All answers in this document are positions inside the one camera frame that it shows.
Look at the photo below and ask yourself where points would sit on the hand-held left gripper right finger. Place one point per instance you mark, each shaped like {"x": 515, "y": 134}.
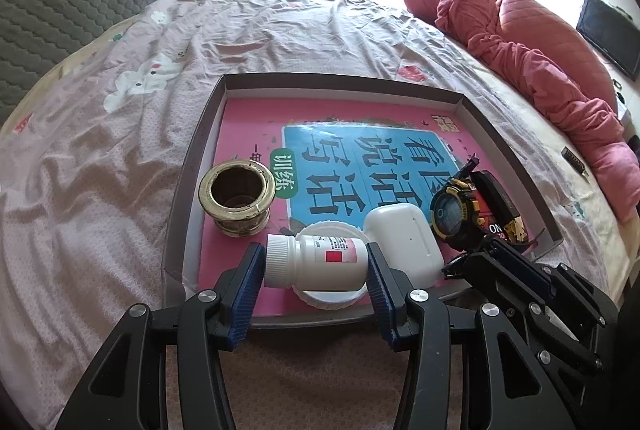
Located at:
{"x": 380, "y": 300}

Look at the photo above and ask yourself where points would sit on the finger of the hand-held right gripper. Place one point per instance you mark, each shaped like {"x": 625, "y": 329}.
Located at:
{"x": 500, "y": 265}
{"x": 585, "y": 285}

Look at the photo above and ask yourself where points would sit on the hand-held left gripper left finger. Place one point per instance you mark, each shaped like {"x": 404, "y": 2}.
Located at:
{"x": 245, "y": 295}

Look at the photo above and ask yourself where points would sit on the white round lid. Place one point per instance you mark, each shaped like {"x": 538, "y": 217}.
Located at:
{"x": 325, "y": 297}

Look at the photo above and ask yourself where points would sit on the white earbuds case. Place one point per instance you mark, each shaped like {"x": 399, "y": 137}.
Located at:
{"x": 405, "y": 235}

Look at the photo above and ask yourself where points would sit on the black yellow wristwatch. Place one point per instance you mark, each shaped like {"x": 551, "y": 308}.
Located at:
{"x": 450, "y": 215}

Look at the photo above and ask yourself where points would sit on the white pill bottle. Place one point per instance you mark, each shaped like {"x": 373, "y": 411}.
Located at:
{"x": 315, "y": 260}

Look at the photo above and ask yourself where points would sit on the shallow cardboard box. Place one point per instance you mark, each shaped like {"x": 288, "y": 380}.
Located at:
{"x": 197, "y": 145}

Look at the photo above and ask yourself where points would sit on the pink workbook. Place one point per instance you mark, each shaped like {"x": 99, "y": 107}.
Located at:
{"x": 250, "y": 130}

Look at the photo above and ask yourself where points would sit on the pink printed bedsheet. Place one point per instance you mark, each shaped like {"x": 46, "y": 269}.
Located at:
{"x": 100, "y": 170}

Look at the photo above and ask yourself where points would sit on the pink quilt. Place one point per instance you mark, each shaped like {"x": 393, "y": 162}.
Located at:
{"x": 525, "y": 40}

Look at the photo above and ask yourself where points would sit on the black television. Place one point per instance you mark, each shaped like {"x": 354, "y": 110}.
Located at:
{"x": 610, "y": 35}

